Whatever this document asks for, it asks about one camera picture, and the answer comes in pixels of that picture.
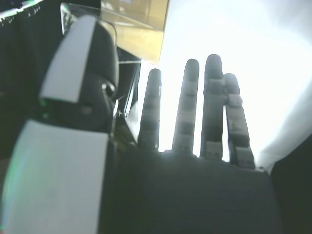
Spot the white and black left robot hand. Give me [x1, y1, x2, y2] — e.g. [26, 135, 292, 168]
[0, 15, 281, 234]

